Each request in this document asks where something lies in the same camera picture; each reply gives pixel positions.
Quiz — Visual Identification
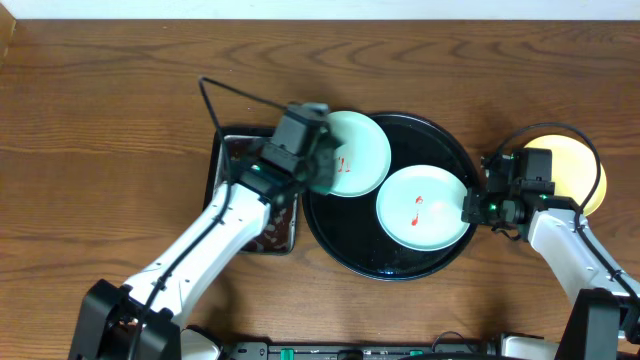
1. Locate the yellow plate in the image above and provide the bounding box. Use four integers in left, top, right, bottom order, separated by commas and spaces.
525, 135, 596, 205

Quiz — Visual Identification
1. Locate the light blue plate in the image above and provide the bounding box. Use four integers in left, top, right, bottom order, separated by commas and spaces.
376, 165, 470, 252
327, 111, 391, 197

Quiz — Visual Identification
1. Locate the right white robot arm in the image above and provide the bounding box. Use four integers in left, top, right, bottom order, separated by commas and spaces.
462, 149, 639, 359

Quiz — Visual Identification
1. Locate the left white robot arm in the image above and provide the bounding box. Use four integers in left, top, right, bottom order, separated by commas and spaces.
69, 128, 342, 359

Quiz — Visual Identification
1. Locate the black round serving tray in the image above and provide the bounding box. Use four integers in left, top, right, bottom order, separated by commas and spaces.
302, 112, 479, 281

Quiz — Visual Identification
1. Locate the black rectangular soapy water tray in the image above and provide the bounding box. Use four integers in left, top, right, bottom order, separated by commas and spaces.
203, 126, 299, 255

